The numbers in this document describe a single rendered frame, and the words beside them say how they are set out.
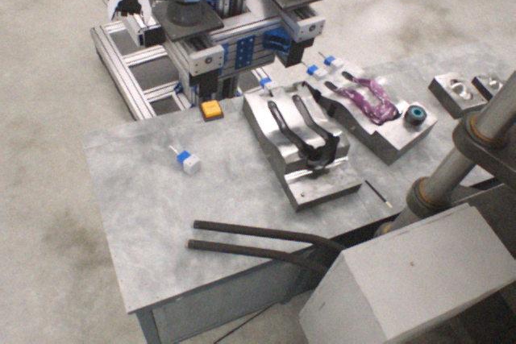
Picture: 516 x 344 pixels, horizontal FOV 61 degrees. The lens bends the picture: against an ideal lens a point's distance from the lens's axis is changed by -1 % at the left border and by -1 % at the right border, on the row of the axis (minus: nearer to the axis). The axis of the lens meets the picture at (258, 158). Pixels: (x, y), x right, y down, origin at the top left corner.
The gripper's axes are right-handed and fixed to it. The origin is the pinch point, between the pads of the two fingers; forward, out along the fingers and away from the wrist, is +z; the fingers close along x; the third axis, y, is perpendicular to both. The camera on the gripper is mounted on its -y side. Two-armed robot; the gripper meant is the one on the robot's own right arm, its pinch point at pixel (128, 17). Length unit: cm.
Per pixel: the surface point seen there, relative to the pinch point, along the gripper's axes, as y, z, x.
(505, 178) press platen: -15, 50, -73
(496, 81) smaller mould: 39, -42, -159
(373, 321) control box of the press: -6, 74, -44
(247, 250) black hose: 55, 36, -40
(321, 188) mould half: 51, 13, -67
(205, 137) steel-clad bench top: 62, -14, -29
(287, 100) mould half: 49, -25, -59
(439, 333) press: 54, 63, -100
